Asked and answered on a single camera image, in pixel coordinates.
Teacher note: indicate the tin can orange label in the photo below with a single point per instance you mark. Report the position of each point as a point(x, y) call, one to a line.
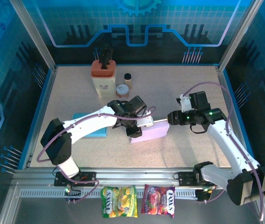
point(122, 91)

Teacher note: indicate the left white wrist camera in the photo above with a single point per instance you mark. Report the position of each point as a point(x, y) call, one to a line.
point(145, 120)

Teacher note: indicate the black controller board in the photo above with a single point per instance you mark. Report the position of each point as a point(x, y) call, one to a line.
point(203, 196)
point(73, 194)

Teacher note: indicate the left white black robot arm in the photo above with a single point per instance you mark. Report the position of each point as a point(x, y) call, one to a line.
point(57, 144)

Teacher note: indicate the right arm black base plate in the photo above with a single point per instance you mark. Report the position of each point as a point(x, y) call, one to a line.
point(186, 178)

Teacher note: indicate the spice jar black lid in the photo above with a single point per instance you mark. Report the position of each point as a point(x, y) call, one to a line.
point(127, 80)

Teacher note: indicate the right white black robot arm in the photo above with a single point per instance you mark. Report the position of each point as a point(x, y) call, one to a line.
point(225, 144)

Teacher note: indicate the purple paper box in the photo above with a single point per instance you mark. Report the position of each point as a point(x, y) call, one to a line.
point(151, 134)

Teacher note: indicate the cream knife block orange top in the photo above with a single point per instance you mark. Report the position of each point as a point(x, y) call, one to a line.
point(103, 81)

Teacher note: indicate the green candy bag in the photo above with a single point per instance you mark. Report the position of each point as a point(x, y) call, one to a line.
point(118, 201)

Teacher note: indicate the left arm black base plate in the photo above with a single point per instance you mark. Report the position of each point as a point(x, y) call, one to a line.
point(88, 178)

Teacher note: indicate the aluminium front rail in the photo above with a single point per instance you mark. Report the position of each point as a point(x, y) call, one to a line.
point(134, 175)

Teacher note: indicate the aluminium frame post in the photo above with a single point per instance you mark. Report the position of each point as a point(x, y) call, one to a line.
point(238, 35)
point(35, 35)

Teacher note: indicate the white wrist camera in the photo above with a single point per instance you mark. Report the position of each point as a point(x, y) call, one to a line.
point(185, 103)
point(145, 120)

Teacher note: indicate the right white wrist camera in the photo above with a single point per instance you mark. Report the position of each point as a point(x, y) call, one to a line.
point(185, 103)

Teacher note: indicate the blue paper box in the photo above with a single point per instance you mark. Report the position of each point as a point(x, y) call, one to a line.
point(97, 133)

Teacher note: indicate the red berry candy bag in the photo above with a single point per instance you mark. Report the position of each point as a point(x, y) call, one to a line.
point(158, 200)

